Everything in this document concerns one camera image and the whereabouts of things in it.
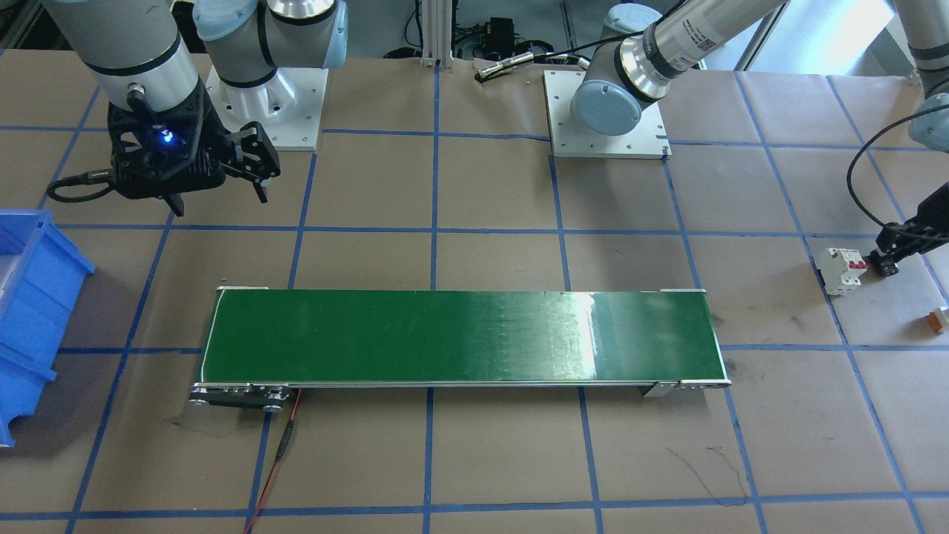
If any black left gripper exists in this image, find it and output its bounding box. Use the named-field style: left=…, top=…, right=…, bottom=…
left=869, top=183, right=948, bottom=277

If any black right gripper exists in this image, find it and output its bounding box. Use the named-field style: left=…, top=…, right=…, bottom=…
left=108, top=81, right=282, bottom=217

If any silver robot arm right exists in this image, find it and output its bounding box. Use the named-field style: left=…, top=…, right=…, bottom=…
left=44, top=1, right=348, bottom=217

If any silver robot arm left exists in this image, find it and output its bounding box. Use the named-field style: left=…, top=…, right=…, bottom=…
left=572, top=1, right=948, bottom=277

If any small orange white component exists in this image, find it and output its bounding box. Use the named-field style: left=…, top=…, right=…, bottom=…
left=925, top=306, right=949, bottom=334

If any white circuit breaker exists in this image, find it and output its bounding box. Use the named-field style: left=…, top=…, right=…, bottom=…
left=814, top=248, right=869, bottom=295

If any green conveyor belt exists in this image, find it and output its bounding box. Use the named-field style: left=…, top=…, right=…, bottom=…
left=189, top=287, right=732, bottom=412

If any blue plastic bin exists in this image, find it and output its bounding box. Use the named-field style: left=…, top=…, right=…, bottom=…
left=1, top=209, right=96, bottom=447

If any silver cylindrical tool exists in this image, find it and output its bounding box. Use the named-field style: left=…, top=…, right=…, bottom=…
left=474, top=51, right=535, bottom=82

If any black power adapter background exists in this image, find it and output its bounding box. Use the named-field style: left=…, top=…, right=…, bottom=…
left=482, top=17, right=516, bottom=57

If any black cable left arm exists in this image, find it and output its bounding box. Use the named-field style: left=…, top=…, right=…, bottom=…
left=847, top=102, right=949, bottom=229

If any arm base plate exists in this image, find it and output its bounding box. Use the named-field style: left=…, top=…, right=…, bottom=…
left=205, top=67, right=330, bottom=152
left=543, top=70, right=672, bottom=159

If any black camera cable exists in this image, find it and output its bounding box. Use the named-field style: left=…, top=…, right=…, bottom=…
left=46, top=171, right=118, bottom=204

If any red black conveyor cable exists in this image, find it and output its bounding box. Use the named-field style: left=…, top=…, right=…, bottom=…
left=245, top=389, right=303, bottom=534

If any aluminium frame post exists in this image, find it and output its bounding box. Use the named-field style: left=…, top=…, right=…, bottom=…
left=420, top=0, right=454, bottom=70

